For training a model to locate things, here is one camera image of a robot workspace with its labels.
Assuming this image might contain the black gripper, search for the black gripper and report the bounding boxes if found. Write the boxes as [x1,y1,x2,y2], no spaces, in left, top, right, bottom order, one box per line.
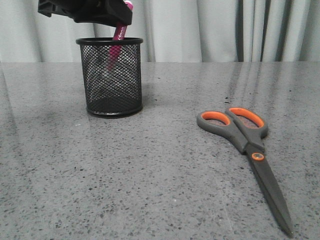
[37,0,132,27]

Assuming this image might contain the grey curtain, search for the grey curtain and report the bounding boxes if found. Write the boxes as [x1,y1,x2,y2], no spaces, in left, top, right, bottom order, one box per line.
[0,0,320,63]

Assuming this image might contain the pink marker pen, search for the pink marker pen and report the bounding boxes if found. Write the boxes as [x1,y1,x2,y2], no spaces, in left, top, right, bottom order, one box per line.
[105,0,134,73]

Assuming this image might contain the grey orange scissors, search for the grey orange scissors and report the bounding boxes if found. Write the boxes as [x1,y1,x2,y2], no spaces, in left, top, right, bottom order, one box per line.
[196,107,293,237]

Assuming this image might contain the black mesh pen cup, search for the black mesh pen cup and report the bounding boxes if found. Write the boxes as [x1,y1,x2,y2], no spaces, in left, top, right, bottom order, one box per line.
[76,37,143,117]

